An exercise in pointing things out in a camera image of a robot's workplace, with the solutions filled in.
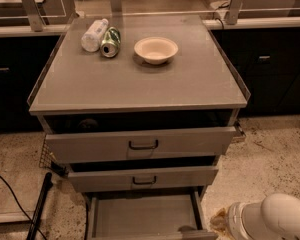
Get black floor cable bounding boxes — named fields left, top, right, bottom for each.
left=0, top=167, right=48, bottom=240

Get right metal railing post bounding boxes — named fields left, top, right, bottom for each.
left=224, top=0, right=243, bottom=25

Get grey middle drawer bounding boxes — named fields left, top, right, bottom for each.
left=68, top=166, right=218, bottom=192

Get left metal railing post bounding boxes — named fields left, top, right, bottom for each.
left=21, top=0, right=43, bottom=32

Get grey bottom drawer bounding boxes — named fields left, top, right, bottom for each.
left=86, top=189, right=217, bottom=240

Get white plastic bottle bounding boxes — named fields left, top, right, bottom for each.
left=81, top=18, right=109, bottom=52

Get green soda can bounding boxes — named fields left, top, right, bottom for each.
left=100, top=27, right=121, bottom=58

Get black metal bar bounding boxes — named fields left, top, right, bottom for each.
left=26, top=172, right=53, bottom=240

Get grey metal drawer cabinet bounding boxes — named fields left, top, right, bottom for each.
left=26, top=14, right=252, bottom=202

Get dark counter cabinets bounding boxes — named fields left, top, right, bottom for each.
left=0, top=27, right=300, bottom=131

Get grey top drawer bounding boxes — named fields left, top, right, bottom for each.
left=46, top=127, right=235, bottom=164

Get white paper bowl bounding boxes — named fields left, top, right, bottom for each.
left=134, top=37, right=179, bottom=65

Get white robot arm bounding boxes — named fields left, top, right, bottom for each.
left=210, top=193, right=300, bottom=240

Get wire mesh basket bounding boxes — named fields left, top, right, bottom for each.
left=39, top=141, right=67, bottom=177

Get grey drawer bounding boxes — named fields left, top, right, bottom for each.
left=68, top=166, right=218, bottom=192
left=86, top=189, right=217, bottom=240
left=46, top=127, right=235, bottom=164

